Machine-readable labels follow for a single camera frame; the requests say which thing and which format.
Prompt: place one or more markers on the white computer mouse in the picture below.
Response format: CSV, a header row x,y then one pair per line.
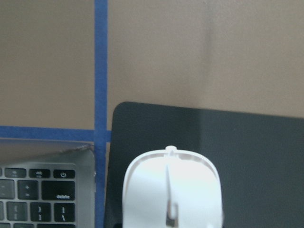
x,y
172,188

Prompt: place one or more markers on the black mouse pad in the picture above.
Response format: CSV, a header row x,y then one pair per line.
x,y
260,159

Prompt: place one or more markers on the grey laptop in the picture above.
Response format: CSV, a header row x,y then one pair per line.
x,y
47,184

